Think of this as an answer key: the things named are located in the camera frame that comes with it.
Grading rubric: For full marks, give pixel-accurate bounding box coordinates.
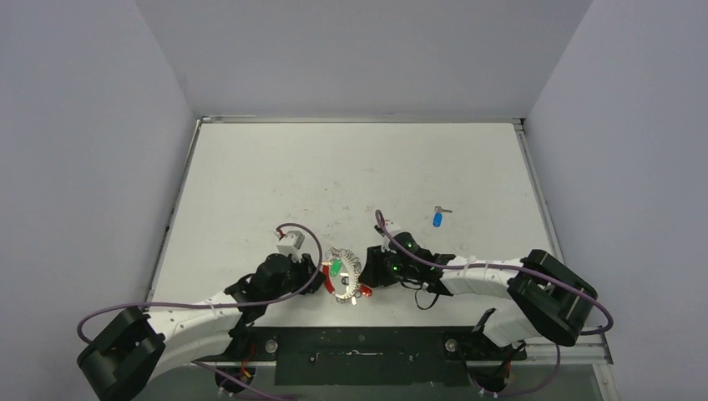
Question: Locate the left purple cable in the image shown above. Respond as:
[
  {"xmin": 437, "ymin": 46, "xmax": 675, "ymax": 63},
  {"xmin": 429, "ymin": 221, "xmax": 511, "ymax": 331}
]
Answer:
[{"xmin": 76, "ymin": 222, "xmax": 326, "ymax": 401}]

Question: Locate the key with blue tag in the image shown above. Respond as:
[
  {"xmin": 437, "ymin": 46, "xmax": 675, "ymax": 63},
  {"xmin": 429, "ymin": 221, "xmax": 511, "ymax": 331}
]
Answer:
[{"xmin": 432, "ymin": 206, "xmax": 453, "ymax": 228}]

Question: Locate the metal keyring with red handle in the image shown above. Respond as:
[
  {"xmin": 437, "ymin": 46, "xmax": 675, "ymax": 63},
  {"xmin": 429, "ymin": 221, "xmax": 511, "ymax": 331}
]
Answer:
[{"xmin": 322, "ymin": 247, "xmax": 372, "ymax": 305}]

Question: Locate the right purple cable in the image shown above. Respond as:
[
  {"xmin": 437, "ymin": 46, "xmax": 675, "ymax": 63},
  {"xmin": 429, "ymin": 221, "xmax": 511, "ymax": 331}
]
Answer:
[{"xmin": 373, "ymin": 209, "xmax": 615, "ymax": 398}]

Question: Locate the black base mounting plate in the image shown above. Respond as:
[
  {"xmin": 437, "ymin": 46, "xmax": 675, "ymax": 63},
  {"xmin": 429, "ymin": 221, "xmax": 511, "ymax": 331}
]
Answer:
[{"xmin": 206, "ymin": 327, "xmax": 527, "ymax": 386}]

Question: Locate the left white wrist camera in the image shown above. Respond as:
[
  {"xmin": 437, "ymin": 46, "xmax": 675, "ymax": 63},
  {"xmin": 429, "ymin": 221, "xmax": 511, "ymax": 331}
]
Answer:
[{"xmin": 276, "ymin": 231, "xmax": 305, "ymax": 261}]

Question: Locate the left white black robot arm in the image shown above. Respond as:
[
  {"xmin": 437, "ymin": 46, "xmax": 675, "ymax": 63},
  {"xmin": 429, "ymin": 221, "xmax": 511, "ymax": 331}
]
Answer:
[{"xmin": 77, "ymin": 253, "xmax": 326, "ymax": 400}]

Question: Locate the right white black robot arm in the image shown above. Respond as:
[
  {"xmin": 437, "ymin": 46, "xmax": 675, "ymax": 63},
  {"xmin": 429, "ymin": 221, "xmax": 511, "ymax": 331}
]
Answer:
[{"xmin": 359, "ymin": 231, "xmax": 598, "ymax": 358}]

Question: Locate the purple cable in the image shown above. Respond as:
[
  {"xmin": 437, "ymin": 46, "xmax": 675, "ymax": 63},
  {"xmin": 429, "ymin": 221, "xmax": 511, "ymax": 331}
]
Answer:
[
  {"xmin": 76, "ymin": 222, "xmax": 326, "ymax": 401},
  {"xmin": 373, "ymin": 209, "xmax": 615, "ymax": 398}
]

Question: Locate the key with green tag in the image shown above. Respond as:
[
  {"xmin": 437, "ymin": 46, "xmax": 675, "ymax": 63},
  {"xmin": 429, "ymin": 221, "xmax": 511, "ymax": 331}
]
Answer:
[{"xmin": 329, "ymin": 259, "xmax": 342, "ymax": 277}]

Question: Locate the aluminium frame rail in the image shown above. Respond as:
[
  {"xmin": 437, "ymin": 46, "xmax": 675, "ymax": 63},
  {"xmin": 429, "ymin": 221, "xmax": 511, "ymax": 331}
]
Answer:
[{"xmin": 521, "ymin": 334, "xmax": 614, "ymax": 365}]

